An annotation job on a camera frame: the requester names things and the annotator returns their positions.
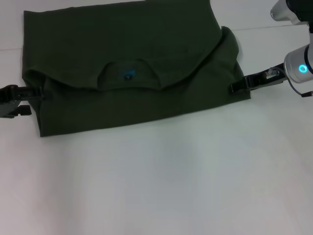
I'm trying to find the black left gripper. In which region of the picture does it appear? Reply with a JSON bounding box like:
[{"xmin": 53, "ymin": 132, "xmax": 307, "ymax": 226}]
[{"xmin": 0, "ymin": 84, "xmax": 46, "ymax": 120}]

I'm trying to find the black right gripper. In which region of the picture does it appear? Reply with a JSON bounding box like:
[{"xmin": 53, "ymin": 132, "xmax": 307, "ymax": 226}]
[{"xmin": 229, "ymin": 62, "xmax": 287, "ymax": 94}]

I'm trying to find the dark green FREE T-shirt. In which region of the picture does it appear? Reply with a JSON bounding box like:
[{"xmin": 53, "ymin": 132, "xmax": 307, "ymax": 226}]
[{"xmin": 21, "ymin": 0, "xmax": 252, "ymax": 138}]

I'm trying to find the right gripper cable with plug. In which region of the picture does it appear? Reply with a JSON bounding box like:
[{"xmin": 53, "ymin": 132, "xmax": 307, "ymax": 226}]
[{"xmin": 265, "ymin": 68, "xmax": 313, "ymax": 98}]

